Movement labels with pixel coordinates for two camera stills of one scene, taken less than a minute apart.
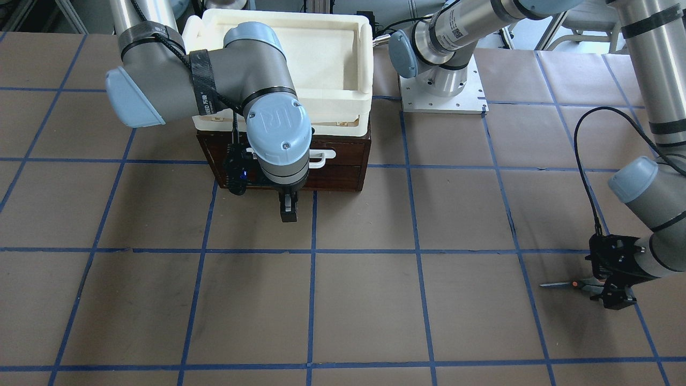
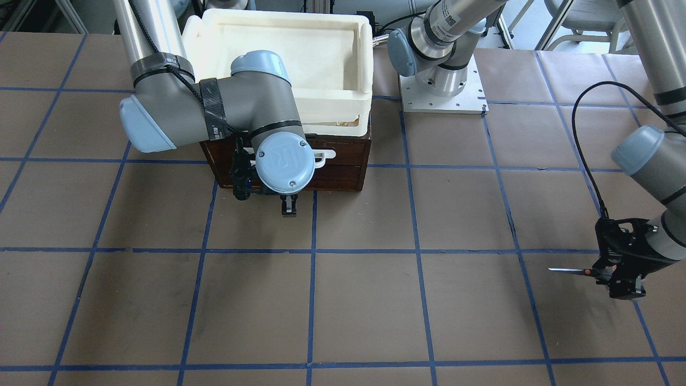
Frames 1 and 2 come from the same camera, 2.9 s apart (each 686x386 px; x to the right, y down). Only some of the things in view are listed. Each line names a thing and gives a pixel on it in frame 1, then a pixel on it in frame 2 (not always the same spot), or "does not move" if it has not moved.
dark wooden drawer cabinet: [345, 172] does not move
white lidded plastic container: [330, 57] does not move
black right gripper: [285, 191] does not move
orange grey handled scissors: [591, 284] to [602, 273]
